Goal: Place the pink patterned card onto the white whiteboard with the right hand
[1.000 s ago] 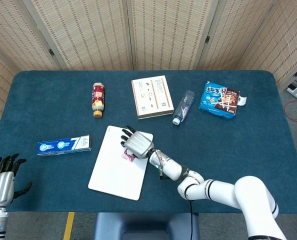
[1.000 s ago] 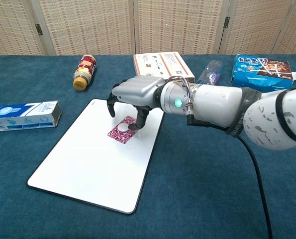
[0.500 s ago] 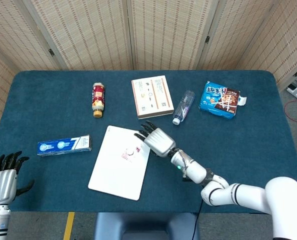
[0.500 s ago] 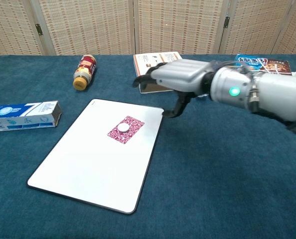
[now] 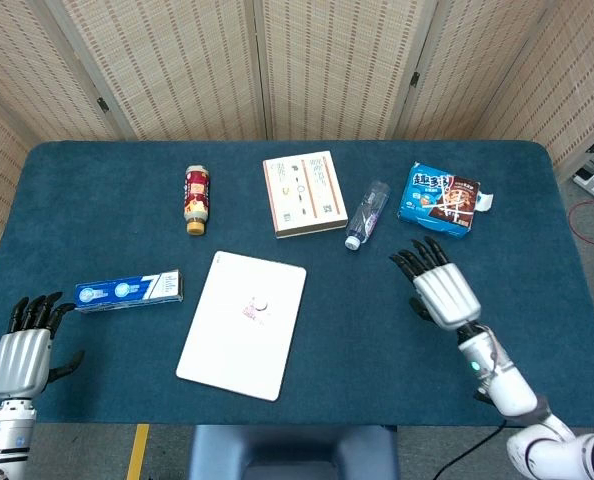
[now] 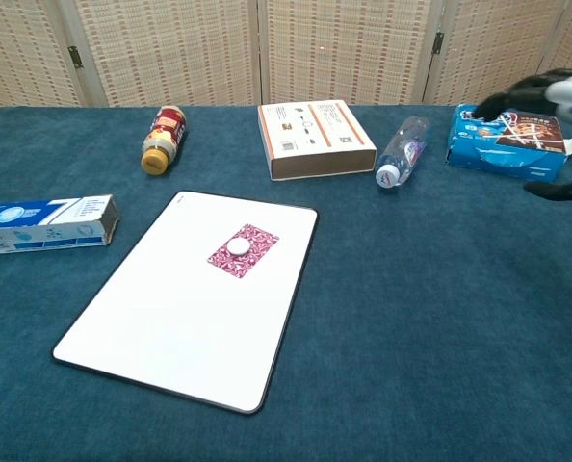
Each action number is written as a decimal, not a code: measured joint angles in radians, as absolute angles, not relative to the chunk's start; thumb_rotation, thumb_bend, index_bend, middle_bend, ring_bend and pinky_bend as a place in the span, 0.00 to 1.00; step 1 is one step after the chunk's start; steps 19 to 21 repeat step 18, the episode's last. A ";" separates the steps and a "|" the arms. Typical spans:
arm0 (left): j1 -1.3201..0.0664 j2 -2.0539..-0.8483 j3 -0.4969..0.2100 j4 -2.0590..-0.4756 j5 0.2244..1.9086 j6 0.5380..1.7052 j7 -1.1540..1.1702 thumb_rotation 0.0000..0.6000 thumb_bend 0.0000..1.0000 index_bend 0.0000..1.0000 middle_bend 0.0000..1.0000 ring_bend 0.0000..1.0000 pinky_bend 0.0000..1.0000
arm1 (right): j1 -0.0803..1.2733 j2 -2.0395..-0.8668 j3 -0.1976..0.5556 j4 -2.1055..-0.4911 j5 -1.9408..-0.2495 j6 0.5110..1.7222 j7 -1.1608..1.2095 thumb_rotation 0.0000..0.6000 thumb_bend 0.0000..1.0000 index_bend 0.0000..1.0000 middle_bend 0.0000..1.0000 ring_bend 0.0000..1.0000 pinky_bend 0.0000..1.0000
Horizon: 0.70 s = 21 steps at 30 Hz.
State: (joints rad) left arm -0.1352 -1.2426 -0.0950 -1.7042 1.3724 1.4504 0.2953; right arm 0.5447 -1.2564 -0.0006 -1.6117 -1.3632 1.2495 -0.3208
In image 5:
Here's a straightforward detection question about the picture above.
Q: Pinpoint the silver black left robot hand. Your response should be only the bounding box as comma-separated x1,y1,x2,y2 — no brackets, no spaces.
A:
0,291,86,401

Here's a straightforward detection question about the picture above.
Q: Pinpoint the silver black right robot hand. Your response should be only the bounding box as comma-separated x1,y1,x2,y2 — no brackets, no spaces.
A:
389,236,482,331

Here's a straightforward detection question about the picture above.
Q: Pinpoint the pink patterned small card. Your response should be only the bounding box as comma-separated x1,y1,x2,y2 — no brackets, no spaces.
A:
241,295,273,325

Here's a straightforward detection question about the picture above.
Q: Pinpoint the blue cookie snack package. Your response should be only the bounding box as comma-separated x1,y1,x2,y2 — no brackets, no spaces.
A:
396,160,496,242

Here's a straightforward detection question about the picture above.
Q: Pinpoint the clear plastic water bottle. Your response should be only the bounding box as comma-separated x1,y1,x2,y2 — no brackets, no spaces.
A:
344,180,392,251

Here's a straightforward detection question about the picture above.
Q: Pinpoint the blue white toothpaste box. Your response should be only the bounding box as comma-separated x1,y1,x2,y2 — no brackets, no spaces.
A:
73,269,184,313

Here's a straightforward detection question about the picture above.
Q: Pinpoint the white rectangular board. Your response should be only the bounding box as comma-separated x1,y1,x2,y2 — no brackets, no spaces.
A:
175,250,308,402

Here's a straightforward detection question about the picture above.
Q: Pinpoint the brown drink bottle yellow cap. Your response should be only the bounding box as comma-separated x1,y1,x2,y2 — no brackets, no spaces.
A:
183,165,212,236

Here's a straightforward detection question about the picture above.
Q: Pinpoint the teal carpet table cover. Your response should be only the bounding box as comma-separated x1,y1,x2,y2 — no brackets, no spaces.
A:
0,139,594,427

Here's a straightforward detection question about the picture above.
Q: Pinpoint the cream book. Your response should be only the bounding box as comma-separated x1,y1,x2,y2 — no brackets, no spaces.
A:
262,150,349,239

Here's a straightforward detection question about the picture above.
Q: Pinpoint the dark blue robot torso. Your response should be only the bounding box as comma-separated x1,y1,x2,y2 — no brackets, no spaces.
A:
186,424,401,480

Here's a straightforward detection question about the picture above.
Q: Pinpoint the black cable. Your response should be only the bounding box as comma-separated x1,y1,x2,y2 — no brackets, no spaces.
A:
435,418,508,480

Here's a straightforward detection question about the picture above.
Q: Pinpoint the red cable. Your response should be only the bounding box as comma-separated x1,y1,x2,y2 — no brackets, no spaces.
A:
568,199,594,247

